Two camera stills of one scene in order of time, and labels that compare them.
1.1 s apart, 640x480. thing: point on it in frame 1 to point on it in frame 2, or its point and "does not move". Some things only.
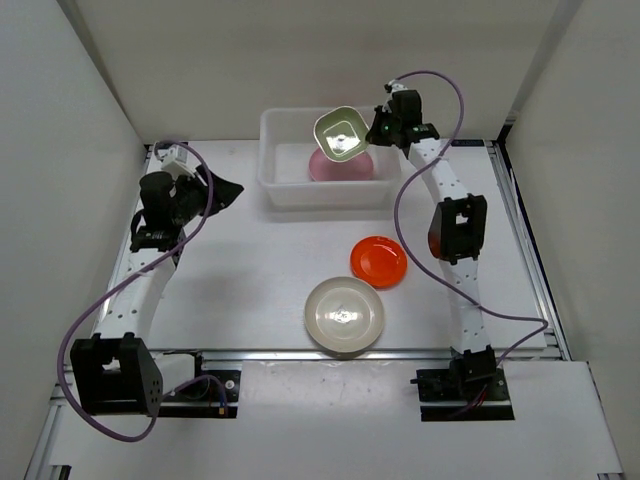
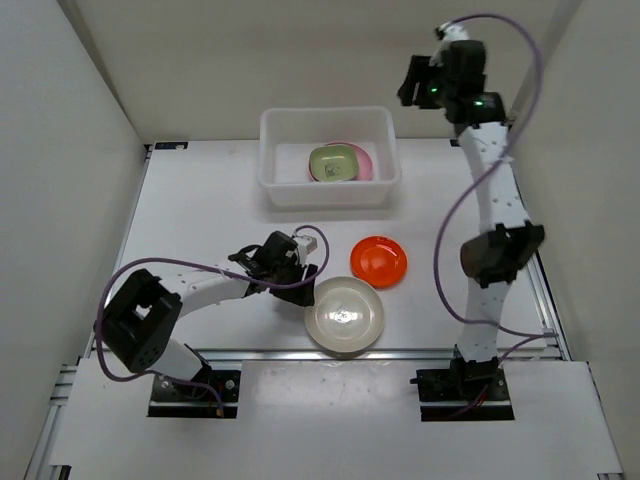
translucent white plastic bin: (286, 144) does not move
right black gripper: (374, 137) to (418, 72)
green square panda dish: (342, 132) to (333, 163)
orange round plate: (380, 260) does not move
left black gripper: (224, 192) to (302, 296)
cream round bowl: (344, 314) does not move
